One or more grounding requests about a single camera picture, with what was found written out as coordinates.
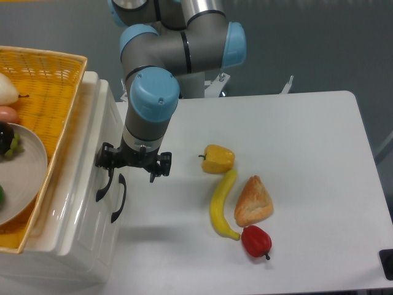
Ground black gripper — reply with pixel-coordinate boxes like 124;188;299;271
95;142;172;183

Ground white drawer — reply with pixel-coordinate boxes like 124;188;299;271
59;80;123;259

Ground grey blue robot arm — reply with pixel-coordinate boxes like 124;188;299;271
96;1;247;178

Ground white drawer cabinet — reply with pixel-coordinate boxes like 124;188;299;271
1;71;128;282

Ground yellow bell pepper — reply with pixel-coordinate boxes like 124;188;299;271
199;144;235;174

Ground yellow banana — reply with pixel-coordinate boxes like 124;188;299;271
209;170;240;241

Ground grey round plate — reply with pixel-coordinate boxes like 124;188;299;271
1;124;47;224

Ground yellow woven basket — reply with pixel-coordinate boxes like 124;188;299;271
1;45;88;254

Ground green grape bunch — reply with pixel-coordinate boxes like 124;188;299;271
2;133;24;159

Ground triangular pastry bread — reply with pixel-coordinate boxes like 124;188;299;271
234;175;274;227

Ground dark purple eggplant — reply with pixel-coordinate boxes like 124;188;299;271
0;121;14;155

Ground pink sausage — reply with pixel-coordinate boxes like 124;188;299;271
0;106;20;124

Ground green vegetable piece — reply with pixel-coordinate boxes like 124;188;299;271
0;186;4;204

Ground white pear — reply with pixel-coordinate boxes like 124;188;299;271
0;73;29;106

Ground red bell pepper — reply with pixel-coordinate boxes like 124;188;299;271
241;225;272;260

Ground black corner device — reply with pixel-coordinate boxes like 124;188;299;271
379;249;393;281

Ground bottom drawer black handle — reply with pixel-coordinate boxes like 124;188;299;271
110;173;128;224

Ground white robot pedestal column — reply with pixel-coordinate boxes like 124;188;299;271
176;72;205;99

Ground white metal base frame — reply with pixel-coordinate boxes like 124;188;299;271
119;73;295;103

